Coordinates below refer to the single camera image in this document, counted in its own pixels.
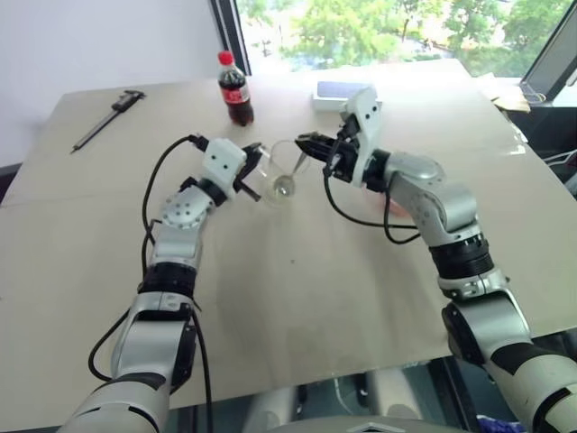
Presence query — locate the grey robot torso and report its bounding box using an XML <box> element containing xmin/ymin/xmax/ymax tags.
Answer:
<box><xmin>269</xmin><ymin>415</ymin><xmax>471</xmax><ymax>433</ymax></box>

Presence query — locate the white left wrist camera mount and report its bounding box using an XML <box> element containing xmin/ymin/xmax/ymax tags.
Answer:
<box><xmin>201</xmin><ymin>138</ymin><xmax>249</xmax><ymax>200</ymax></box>

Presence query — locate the metal spoon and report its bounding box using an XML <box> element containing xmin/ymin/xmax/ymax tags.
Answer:
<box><xmin>272</xmin><ymin>152</ymin><xmax>308</xmax><ymax>198</ymax></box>

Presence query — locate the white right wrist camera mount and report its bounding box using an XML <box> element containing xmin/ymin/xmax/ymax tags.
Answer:
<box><xmin>338</xmin><ymin>86</ymin><xmax>385</xmax><ymax>189</ymax></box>

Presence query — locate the dark laptop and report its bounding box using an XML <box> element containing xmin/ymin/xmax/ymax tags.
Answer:
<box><xmin>517</xmin><ymin>0</ymin><xmax>577</xmax><ymax>107</ymax></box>

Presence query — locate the grey rounded shape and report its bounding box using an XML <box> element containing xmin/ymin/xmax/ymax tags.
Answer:
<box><xmin>244</xmin><ymin>382</ymin><xmax>300</xmax><ymax>428</ymax></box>
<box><xmin>362</xmin><ymin>366</ymin><xmax>435</xmax><ymax>419</ymax></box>

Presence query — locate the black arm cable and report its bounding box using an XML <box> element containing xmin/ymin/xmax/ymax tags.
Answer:
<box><xmin>321</xmin><ymin>115</ymin><xmax>421</xmax><ymax>245</ymax></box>
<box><xmin>87</xmin><ymin>134</ymin><xmax>215</xmax><ymax>433</ymax></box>

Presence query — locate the black window frame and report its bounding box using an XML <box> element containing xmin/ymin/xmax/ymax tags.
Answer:
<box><xmin>208</xmin><ymin>0</ymin><xmax>254</xmax><ymax>77</ymax></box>

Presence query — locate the cola bottle with red cap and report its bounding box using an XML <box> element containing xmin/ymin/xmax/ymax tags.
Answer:
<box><xmin>216</xmin><ymin>50</ymin><xmax>255</xmax><ymax>126</ymax></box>

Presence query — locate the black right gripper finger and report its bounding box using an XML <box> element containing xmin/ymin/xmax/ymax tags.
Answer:
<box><xmin>293</xmin><ymin>138</ymin><xmax>336</xmax><ymax>161</ymax></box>
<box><xmin>298</xmin><ymin>131</ymin><xmax>338</xmax><ymax>146</ymax></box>

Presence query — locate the black digital caliper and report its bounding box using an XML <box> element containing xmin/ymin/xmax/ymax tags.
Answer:
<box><xmin>69</xmin><ymin>89</ymin><xmax>149</xmax><ymax>156</ymax></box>

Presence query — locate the blue patterned cloth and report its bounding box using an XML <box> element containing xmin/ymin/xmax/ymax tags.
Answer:
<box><xmin>476</xmin><ymin>415</ymin><xmax>529</xmax><ymax>433</ymax></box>

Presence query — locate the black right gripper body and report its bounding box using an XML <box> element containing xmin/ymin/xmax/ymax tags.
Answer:
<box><xmin>324</xmin><ymin>134</ymin><xmax>362</xmax><ymax>183</ymax></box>

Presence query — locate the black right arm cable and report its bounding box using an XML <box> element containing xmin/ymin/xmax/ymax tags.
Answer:
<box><xmin>321</xmin><ymin>115</ymin><xmax>421</xmax><ymax>245</ymax></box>

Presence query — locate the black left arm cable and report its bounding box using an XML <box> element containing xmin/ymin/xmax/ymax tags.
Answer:
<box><xmin>87</xmin><ymin>134</ymin><xmax>215</xmax><ymax>433</ymax></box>

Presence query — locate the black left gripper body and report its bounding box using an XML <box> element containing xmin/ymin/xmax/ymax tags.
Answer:
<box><xmin>233</xmin><ymin>148</ymin><xmax>266</xmax><ymax>189</ymax></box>

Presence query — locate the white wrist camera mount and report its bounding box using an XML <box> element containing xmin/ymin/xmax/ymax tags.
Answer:
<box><xmin>338</xmin><ymin>86</ymin><xmax>385</xmax><ymax>189</ymax></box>
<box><xmin>201</xmin><ymin>138</ymin><xmax>249</xmax><ymax>200</ymax></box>

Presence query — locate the white box with blue lid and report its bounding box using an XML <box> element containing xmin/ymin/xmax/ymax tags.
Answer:
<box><xmin>311</xmin><ymin>79</ymin><xmax>378</xmax><ymax>114</ymax></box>

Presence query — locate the white cable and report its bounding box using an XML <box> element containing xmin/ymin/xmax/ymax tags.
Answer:
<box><xmin>542</xmin><ymin>149</ymin><xmax>577</xmax><ymax>167</ymax></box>

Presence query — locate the clear glass mug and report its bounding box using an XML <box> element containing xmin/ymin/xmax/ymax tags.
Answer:
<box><xmin>256</xmin><ymin>139</ymin><xmax>313</xmax><ymax>209</ymax></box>

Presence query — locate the brown cardboard box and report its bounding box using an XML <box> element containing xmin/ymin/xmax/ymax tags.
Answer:
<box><xmin>488</xmin><ymin>91</ymin><xmax>534</xmax><ymax>112</ymax></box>

